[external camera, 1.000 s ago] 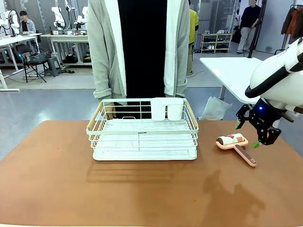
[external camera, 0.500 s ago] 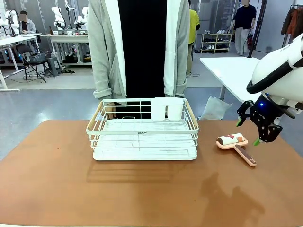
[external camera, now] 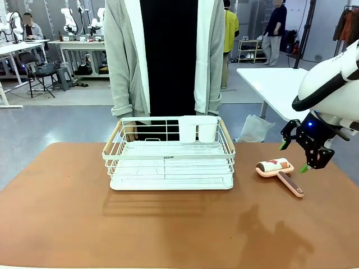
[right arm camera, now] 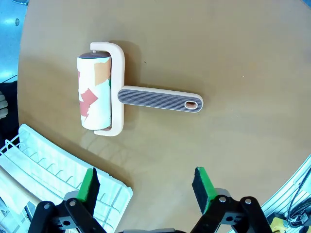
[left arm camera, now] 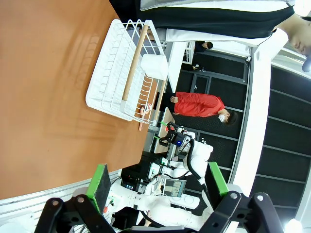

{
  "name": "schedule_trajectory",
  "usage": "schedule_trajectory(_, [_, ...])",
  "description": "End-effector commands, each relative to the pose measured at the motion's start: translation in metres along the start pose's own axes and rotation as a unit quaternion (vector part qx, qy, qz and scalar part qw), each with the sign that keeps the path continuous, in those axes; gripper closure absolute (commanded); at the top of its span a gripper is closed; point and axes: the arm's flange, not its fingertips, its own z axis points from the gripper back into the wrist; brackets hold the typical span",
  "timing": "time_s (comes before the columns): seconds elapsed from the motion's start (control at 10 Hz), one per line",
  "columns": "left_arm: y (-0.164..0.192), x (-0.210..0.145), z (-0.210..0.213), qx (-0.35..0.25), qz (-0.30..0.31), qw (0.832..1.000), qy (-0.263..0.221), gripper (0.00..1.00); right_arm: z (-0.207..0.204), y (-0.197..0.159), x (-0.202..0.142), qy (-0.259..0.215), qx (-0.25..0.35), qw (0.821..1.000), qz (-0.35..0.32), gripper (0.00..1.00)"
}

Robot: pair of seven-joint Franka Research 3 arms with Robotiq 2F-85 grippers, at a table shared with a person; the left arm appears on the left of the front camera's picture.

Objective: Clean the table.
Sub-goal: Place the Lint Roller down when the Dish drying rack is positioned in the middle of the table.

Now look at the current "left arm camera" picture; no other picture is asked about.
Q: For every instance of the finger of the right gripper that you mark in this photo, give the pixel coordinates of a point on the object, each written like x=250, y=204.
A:
x=171, y=126
x=165, y=141

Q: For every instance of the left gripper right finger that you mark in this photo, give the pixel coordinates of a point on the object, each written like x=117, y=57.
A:
x=218, y=184

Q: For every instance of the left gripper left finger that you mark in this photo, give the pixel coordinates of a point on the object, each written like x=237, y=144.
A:
x=97, y=189

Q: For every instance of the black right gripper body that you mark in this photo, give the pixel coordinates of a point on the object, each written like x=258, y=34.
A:
x=177, y=139

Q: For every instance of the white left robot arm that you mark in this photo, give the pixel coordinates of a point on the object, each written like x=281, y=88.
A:
x=136, y=199

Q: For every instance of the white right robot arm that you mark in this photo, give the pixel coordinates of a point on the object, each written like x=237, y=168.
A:
x=201, y=155

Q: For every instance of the person's right hand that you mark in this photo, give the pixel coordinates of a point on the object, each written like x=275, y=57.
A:
x=150, y=36

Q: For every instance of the black computer case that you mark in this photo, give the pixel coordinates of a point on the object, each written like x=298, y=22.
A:
x=131, y=180

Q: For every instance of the person in red shirt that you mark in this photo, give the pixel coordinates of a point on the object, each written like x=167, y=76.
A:
x=199, y=104

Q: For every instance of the tablet screen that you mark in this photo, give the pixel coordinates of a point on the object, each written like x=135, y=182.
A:
x=173, y=188

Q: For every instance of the white utensil holder cup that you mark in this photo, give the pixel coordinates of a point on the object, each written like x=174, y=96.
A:
x=155, y=65

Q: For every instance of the white drip tray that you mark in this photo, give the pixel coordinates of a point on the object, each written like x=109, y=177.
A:
x=97, y=82

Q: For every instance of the distant person in dark top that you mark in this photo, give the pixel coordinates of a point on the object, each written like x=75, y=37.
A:
x=204, y=45

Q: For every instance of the person in grey hoodie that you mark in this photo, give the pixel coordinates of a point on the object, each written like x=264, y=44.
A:
x=206, y=21

